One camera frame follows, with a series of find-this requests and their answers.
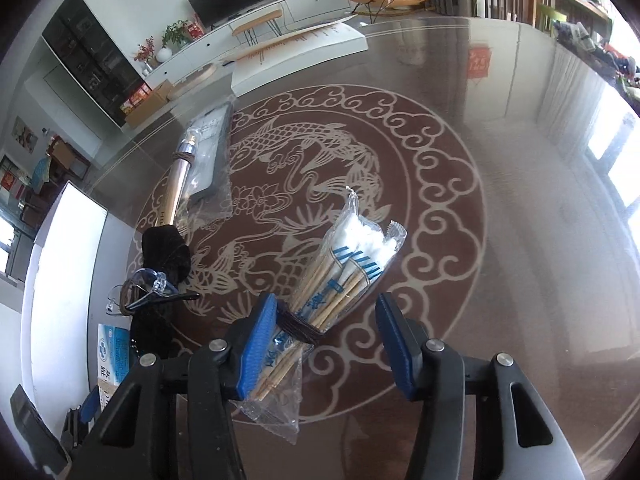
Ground white flat box with orange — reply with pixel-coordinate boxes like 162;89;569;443
216;18;369;98

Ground gold tube in plastic bag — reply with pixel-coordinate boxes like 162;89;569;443
155;100;234;230

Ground blue white small box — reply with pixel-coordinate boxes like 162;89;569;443
96;324;130;410

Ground green potted plant left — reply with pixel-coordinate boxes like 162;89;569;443
162;20;192;52

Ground dark glass display cabinet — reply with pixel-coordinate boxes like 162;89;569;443
42;0;143;127

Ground bundle of chopsticks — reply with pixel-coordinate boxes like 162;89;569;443
240;188;407;444

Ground clear safety glasses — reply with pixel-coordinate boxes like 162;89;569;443
105;268;201;316

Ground wooden bench stool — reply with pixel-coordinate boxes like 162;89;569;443
231;9;283;47

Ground cardboard box on floor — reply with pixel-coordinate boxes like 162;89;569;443
122;80;175;128

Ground white storage box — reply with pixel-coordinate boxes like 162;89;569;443
20;182;107;438

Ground red flowers in vase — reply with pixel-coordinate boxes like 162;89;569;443
134;36;155;72

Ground white tv cabinet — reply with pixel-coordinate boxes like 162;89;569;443
143;0;352;88

